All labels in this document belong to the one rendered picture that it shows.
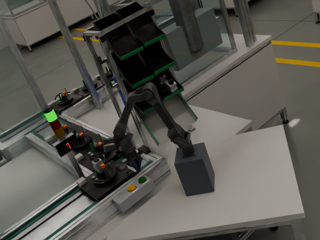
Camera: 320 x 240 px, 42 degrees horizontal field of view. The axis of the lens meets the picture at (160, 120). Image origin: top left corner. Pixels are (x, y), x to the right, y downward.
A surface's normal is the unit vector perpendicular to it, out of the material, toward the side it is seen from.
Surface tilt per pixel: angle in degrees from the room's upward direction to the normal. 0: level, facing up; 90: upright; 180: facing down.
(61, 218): 0
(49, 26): 90
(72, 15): 90
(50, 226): 0
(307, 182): 0
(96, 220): 90
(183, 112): 45
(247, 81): 90
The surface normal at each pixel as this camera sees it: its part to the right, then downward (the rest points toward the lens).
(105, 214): 0.58, 0.19
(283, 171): -0.33, -0.84
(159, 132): 0.09, -0.40
